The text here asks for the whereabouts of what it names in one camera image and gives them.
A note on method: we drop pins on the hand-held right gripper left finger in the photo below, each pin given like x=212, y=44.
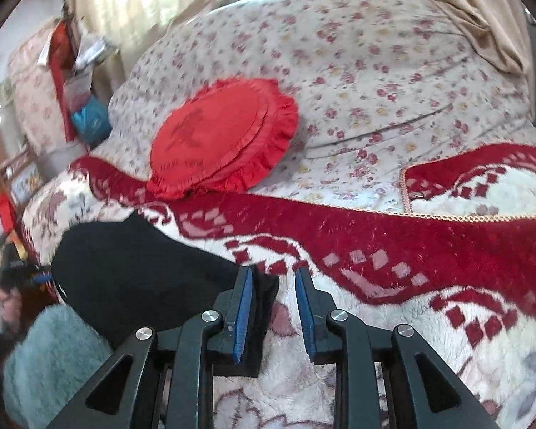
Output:
x=242, y=321

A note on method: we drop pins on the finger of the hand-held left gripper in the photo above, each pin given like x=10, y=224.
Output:
x=42, y=277

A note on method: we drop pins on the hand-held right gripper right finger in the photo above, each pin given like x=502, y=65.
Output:
x=304, y=321

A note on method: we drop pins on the black pants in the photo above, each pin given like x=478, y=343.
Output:
x=138, y=268

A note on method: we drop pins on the teal fluffy fleece cloth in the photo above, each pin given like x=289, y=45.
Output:
x=53, y=357

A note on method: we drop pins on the framed picture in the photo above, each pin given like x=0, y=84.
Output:
x=22, y=183

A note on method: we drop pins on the red and white plush blanket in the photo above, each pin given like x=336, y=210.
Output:
x=384, y=250

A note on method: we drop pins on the blue bag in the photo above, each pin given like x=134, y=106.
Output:
x=91, y=118

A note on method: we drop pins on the red round ruffled cushion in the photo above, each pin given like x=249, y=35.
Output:
x=214, y=138

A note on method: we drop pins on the clear plastic bag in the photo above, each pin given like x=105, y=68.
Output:
x=78, y=89

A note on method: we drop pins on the red quilted cover with trim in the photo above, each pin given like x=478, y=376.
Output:
x=451, y=183

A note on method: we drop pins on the white plastic bag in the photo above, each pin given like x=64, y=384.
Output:
x=94, y=51

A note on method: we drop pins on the floral print quilt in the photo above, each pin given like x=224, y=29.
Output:
x=362, y=76

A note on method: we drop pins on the cream sheer curtain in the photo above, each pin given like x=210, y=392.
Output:
x=134, y=4

